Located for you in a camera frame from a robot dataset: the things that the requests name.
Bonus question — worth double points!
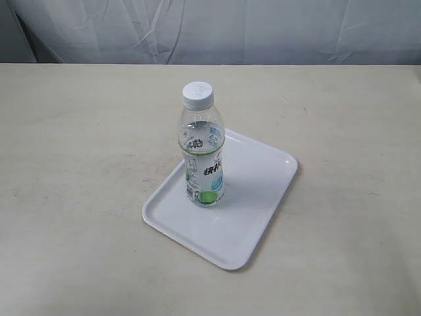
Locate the clear bottle with white cap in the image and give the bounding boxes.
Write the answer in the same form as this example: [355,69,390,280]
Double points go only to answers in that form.
[178,82,225,207]

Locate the white plastic tray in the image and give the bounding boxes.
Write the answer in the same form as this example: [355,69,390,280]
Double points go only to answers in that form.
[142,129,299,271]

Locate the white backdrop curtain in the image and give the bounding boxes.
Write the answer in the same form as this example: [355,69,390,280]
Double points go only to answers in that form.
[9,1,420,65]

